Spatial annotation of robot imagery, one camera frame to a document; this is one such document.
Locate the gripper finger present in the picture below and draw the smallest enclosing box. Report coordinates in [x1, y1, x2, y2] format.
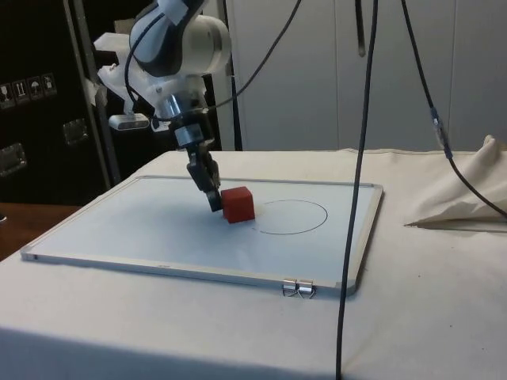
[185, 145, 223, 213]
[204, 145, 221, 189]

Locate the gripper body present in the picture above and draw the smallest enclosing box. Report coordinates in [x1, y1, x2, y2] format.
[170, 112, 215, 150]

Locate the red cube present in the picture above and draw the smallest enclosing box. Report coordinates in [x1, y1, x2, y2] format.
[220, 184, 256, 225]

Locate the whiteboard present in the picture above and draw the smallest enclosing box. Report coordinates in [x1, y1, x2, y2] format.
[20, 173, 385, 298]

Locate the black cabinet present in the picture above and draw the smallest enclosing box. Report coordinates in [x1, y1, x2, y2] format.
[0, 0, 242, 207]

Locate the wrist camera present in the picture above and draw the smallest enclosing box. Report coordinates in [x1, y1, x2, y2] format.
[109, 113, 151, 131]

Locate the black cable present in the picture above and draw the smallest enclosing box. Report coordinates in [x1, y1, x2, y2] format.
[334, 0, 379, 380]
[399, 0, 507, 221]
[123, 11, 167, 116]
[204, 0, 302, 110]

